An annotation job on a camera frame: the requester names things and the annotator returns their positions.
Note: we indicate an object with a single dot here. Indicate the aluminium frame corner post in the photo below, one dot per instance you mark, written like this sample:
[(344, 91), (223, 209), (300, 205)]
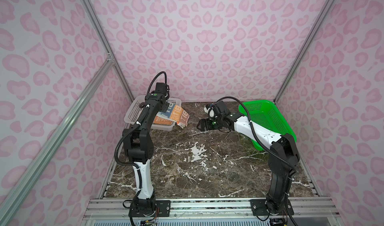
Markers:
[(91, 13), (323, 14)]

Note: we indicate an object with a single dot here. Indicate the aluminium frame corner post left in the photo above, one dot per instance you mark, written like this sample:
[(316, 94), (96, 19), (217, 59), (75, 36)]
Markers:
[(91, 13)]

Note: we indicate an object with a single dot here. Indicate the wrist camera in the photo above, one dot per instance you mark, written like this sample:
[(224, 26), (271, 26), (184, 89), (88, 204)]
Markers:
[(209, 110), (163, 88)]

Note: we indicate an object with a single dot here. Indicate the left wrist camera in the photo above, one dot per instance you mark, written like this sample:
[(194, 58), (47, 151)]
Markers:
[(163, 88)]

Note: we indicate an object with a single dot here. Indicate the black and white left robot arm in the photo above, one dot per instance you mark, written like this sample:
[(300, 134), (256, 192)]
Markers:
[(139, 148)]

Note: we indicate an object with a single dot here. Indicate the aluminium frame corner post right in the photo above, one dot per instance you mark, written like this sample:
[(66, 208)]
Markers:
[(323, 14)]

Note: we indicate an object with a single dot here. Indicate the green plastic basket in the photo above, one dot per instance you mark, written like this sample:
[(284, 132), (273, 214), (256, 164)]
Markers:
[(267, 121)]

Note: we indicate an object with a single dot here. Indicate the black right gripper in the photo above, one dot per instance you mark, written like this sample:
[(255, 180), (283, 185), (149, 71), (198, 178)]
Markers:
[(207, 120)]

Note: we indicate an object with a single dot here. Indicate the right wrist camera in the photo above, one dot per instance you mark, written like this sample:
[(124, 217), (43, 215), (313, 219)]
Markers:
[(209, 110)]

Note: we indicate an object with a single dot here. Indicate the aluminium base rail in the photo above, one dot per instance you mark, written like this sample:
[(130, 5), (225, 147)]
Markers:
[(309, 211)]

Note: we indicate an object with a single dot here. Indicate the pale blue patterned towel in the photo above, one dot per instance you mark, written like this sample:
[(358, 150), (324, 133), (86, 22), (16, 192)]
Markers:
[(175, 113)]

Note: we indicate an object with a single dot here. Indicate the orange bunny towel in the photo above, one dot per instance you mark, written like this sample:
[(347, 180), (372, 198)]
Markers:
[(163, 121)]

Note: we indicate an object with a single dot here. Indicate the aluminium diagonal frame bar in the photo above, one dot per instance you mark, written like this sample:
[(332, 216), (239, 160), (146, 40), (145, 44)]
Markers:
[(20, 191)]

